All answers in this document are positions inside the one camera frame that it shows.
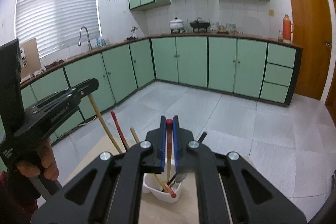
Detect brown wooden door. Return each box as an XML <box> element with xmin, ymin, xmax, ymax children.
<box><xmin>291</xmin><ymin>0</ymin><xmax>332</xmax><ymax>100</ymax></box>
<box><xmin>325</xmin><ymin>0</ymin><xmax>335</xmax><ymax>123</ymax></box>

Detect white plastic utensil holder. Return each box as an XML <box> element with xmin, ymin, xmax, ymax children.
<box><xmin>142</xmin><ymin>172</ymin><xmax>183</xmax><ymax>204</ymax></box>

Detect white enamel pot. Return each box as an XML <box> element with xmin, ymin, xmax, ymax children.
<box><xmin>169</xmin><ymin>17</ymin><xmax>185</xmax><ymax>34</ymax></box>

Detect left hand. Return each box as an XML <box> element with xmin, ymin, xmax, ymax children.
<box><xmin>17</xmin><ymin>138</ymin><xmax>59</xmax><ymax>181</ymax></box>

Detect black wok on stove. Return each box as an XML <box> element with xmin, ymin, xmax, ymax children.
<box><xmin>190</xmin><ymin>17</ymin><xmax>210</xmax><ymax>33</ymax></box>

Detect dark red chopstick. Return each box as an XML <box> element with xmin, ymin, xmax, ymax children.
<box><xmin>166</xmin><ymin>119</ymin><xmax>173</xmax><ymax>184</ymax></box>

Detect plain bamboo chopstick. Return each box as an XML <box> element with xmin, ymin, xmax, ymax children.
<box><xmin>88</xmin><ymin>94</ymin><xmax>122</xmax><ymax>153</ymax></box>

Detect orange thermos flask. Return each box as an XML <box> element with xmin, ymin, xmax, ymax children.
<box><xmin>282</xmin><ymin>14</ymin><xmax>292</xmax><ymax>43</ymax></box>

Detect green lower kitchen cabinets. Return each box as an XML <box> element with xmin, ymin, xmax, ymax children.
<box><xmin>19</xmin><ymin>32</ymin><xmax>304</xmax><ymax>146</ymax></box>

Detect chrome kitchen faucet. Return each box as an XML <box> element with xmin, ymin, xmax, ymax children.
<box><xmin>77</xmin><ymin>26</ymin><xmax>93</xmax><ymax>51</ymax></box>

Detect red orange striped chopstick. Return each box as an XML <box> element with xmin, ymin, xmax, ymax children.
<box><xmin>154</xmin><ymin>174</ymin><xmax>177</xmax><ymax>198</ymax></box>

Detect white window blinds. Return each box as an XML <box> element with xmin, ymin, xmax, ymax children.
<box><xmin>15</xmin><ymin>0</ymin><xmax>101</xmax><ymax>57</ymax></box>

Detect glass jars on counter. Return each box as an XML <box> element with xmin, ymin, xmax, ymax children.
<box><xmin>210</xmin><ymin>22</ymin><xmax>236</xmax><ymax>34</ymax></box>

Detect worn wooden chopstick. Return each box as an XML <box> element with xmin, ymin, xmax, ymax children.
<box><xmin>130</xmin><ymin>127</ymin><xmax>139</xmax><ymax>143</ymax></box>

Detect red floral chopstick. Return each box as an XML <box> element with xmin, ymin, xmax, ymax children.
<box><xmin>110</xmin><ymin>110</ymin><xmax>129</xmax><ymax>151</ymax></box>

